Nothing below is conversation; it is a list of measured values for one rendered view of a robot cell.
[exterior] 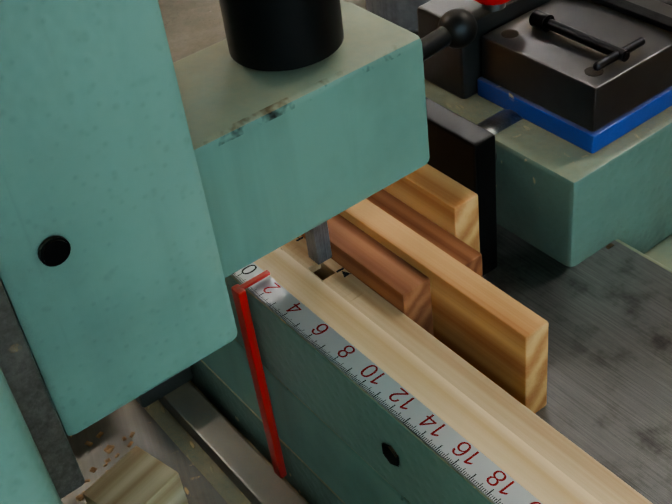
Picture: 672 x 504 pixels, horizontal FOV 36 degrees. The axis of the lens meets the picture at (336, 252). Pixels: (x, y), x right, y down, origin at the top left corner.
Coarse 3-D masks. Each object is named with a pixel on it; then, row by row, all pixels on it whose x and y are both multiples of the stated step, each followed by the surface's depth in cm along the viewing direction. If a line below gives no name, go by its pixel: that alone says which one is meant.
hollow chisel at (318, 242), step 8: (320, 224) 52; (312, 232) 52; (320, 232) 52; (328, 232) 53; (312, 240) 53; (320, 240) 53; (328, 240) 53; (312, 248) 53; (320, 248) 53; (328, 248) 53; (312, 256) 54; (320, 256) 53; (328, 256) 54
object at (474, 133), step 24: (432, 120) 54; (456, 120) 54; (504, 120) 60; (432, 144) 55; (456, 144) 53; (480, 144) 52; (456, 168) 54; (480, 168) 53; (480, 192) 54; (480, 216) 55; (480, 240) 56
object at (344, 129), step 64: (192, 64) 46; (320, 64) 45; (384, 64) 45; (192, 128) 42; (256, 128) 43; (320, 128) 45; (384, 128) 47; (256, 192) 44; (320, 192) 47; (256, 256) 46
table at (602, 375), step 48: (528, 288) 58; (576, 288) 57; (624, 288) 57; (576, 336) 54; (624, 336) 54; (240, 384) 60; (576, 384) 52; (624, 384) 52; (288, 432) 57; (576, 432) 50; (624, 432) 49; (336, 480) 54; (384, 480) 49; (624, 480) 47
